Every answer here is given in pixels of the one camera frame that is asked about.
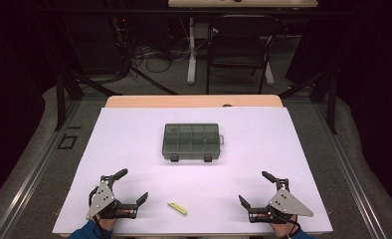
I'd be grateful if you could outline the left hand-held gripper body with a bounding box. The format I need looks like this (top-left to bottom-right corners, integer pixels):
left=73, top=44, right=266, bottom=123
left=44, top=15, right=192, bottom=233
left=86, top=180, right=132, bottom=221

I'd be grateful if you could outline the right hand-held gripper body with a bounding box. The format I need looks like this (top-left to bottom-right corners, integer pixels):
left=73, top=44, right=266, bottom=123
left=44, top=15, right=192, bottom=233
left=249, top=187, right=314, bottom=223

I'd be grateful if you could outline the grey clear plastic compartment box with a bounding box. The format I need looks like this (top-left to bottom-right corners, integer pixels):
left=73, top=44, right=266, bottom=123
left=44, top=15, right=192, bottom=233
left=161, top=122, right=225, bottom=163

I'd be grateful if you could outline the person's left hand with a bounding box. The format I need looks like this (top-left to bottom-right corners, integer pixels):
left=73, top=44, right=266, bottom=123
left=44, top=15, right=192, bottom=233
left=96, top=215, right=118, bottom=232

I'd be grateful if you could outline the person's right hand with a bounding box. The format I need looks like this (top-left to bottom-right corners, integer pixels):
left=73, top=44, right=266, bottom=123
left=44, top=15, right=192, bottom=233
left=270, top=215, right=299, bottom=238

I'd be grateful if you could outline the small yellow-green bar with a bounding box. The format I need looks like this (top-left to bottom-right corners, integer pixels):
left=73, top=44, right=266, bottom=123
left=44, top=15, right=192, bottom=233
left=167, top=202, right=188, bottom=216

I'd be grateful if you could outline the black metal stand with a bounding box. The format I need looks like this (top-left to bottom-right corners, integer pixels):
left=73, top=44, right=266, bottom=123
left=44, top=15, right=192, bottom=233
left=278, top=71, right=338, bottom=135
left=54, top=71, right=122, bottom=132

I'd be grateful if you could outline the wooden table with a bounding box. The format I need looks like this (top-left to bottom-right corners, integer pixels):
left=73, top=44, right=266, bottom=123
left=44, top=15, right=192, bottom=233
left=104, top=95, right=284, bottom=109

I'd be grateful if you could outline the black slanted floor bar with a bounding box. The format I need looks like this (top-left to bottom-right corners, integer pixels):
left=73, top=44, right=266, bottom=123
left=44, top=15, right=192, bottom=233
left=130, top=66, right=179, bottom=97

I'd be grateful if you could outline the dark equipment box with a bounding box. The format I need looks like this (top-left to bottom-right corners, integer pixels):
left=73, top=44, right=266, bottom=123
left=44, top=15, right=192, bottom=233
left=63, top=16, right=128, bottom=76

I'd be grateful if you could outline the black chair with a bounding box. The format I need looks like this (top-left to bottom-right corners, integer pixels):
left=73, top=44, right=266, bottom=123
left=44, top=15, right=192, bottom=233
left=206, top=14, right=279, bottom=96

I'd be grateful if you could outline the dark curtain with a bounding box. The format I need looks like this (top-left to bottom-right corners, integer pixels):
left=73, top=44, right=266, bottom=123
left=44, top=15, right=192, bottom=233
left=0, top=0, right=54, bottom=208
left=332, top=0, right=392, bottom=212

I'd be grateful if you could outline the wooden desk with white legs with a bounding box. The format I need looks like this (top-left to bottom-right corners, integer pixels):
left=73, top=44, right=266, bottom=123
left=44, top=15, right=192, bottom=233
left=167, top=0, right=318, bottom=87

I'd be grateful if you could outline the black horizontal crossbar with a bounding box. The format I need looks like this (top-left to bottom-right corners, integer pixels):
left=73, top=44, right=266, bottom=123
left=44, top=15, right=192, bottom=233
left=34, top=8, right=351, bottom=17

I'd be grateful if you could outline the left hand-held gripper black cable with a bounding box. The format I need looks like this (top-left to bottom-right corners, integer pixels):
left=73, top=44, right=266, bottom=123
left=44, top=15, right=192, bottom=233
left=88, top=186, right=100, bottom=209

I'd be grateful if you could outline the hand-held gripper black cable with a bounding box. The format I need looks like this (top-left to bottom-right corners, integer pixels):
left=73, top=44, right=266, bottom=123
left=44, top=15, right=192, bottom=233
left=88, top=186, right=100, bottom=209
left=285, top=215, right=301, bottom=238

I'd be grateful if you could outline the right hand-held gripper black cable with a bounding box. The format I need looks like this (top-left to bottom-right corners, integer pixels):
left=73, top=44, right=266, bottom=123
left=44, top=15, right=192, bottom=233
left=285, top=215, right=301, bottom=238

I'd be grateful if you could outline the metal floor rail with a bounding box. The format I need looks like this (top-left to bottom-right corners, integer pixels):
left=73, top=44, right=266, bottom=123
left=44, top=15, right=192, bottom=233
left=312, top=103, right=388, bottom=239
left=0, top=99, right=83, bottom=239

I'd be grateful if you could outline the black floor cable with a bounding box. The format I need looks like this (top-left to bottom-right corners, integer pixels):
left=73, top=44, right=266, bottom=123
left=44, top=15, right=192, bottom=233
left=145, top=56, right=172, bottom=74

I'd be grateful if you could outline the white floor cable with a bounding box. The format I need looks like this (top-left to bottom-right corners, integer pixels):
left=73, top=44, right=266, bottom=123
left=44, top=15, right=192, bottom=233
left=168, top=39, right=208, bottom=64

